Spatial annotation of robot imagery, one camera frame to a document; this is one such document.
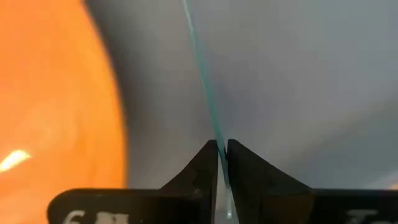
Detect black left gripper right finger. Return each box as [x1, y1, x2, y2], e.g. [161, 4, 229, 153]
[226, 138, 398, 224]

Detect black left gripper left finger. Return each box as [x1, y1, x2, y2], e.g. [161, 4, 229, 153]
[46, 139, 220, 224]

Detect dark spoon with teal handle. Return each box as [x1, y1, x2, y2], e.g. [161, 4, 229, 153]
[181, 0, 234, 220]

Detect orange plate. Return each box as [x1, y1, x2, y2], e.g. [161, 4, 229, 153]
[0, 0, 129, 224]

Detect light blue plastic tray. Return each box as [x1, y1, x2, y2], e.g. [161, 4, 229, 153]
[81, 0, 398, 224]

